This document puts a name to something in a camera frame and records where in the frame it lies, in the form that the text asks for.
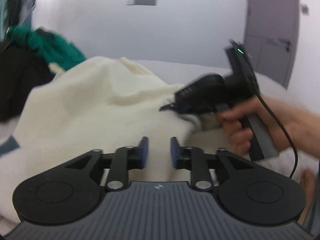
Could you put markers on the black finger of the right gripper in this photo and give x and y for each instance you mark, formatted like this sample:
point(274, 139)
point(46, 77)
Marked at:
point(168, 107)

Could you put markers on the grey wall plate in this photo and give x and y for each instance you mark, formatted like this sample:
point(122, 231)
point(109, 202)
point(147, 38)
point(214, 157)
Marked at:
point(141, 2)

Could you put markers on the black garment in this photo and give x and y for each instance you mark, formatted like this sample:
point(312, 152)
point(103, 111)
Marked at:
point(21, 71)

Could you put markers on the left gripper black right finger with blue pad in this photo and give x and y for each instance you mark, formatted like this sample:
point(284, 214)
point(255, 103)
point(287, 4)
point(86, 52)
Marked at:
point(244, 189)

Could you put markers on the person's right hand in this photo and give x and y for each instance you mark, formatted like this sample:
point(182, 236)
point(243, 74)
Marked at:
point(262, 146)

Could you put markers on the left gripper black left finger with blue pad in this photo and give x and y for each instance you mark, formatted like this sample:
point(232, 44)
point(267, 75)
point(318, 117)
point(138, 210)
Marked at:
point(72, 190)

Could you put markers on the grey bed cover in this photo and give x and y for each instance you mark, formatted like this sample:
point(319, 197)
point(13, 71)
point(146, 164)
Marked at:
point(200, 72)

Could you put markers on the person's right forearm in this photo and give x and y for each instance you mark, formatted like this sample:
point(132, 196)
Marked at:
point(304, 130)

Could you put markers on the green garment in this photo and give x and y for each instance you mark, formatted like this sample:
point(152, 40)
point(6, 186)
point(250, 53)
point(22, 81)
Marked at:
point(50, 46)

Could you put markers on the cream sweater with blue stripes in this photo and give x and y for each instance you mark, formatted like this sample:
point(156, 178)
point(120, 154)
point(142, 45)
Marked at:
point(159, 168)

